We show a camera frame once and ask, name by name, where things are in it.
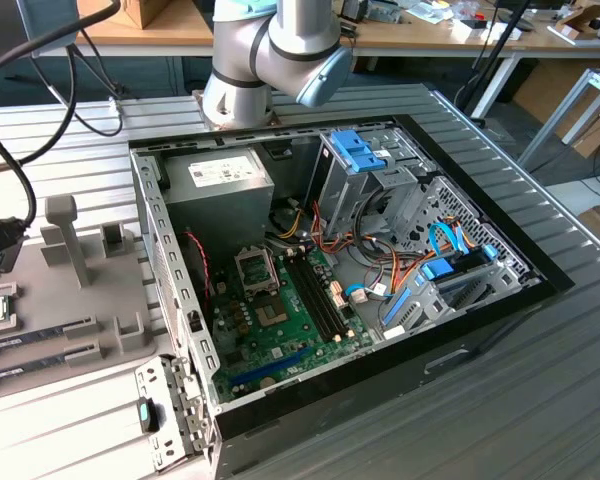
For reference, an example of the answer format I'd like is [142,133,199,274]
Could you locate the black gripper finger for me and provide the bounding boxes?
[0,238,25,300]

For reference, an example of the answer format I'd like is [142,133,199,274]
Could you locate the grey parts rack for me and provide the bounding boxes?
[0,193,176,404]

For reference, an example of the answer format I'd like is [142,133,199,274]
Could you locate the RAM stick with label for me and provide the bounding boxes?
[0,349,71,391]
[0,322,69,357]

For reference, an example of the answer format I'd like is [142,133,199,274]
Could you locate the black and teal case latch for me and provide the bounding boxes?
[136,396,163,435]

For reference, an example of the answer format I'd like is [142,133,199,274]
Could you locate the grey power supply unit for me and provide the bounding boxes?
[159,146,276,261]

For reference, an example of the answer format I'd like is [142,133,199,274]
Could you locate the wooden desk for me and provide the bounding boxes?
[29,0,216,57]
[352,0,600,119]

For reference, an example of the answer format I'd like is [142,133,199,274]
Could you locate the metal socket cover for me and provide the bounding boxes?
[233,245,282,302]

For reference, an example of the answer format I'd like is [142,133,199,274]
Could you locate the brown box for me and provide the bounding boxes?
[77,0,174,30]

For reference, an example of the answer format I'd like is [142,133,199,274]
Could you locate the blue expansion slot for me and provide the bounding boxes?
[228,347,312,387]

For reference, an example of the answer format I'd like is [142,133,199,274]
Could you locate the green motherboard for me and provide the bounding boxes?
[207,244,377,405]

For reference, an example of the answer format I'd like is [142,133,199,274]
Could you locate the black open PC case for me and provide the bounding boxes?
[128,113,576,479]

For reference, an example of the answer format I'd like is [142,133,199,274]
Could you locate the blue plastic drive carrier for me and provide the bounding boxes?
[331,129,387,175]

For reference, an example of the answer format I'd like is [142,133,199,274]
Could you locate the blue carrier with black disk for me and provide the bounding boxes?
[418,243,500,284]

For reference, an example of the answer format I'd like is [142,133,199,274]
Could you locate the grey perforated disk bay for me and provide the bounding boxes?
[379,174,546,344]

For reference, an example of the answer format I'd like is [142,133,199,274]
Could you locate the white papers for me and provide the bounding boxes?
[449,19,524,44]

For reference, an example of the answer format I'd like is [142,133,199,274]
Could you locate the black stand pole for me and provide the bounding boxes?
[454,0,534,121]

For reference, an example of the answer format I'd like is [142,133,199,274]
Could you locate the large cardboard box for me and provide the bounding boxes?
[510,59,600,160]

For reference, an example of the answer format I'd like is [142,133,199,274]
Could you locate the small open cardboard box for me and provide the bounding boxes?
[553,3,600,42]

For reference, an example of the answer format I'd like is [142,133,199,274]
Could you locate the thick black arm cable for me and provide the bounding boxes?
[0,0,124,247]

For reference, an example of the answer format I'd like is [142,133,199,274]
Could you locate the grey cable with plug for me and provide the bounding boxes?
[104,79,129,115]

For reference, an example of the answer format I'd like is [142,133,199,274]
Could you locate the red twisted fan wire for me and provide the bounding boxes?
[183,226,216,301]

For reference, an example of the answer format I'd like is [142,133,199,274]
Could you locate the yellow and black wire bundle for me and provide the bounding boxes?
[275,207,305,240]

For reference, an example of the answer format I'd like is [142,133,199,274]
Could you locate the orange and red wire bundle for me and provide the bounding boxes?
[309,199,431,301]

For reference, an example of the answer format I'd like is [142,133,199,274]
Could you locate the blue plastic rail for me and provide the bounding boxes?
[381,286,412,326]

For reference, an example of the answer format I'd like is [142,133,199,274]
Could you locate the blue flat wire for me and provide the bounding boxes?
[428,221,470,257]

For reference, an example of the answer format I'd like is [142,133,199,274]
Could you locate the aluminium profile frame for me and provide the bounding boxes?
[517,67,600,171]

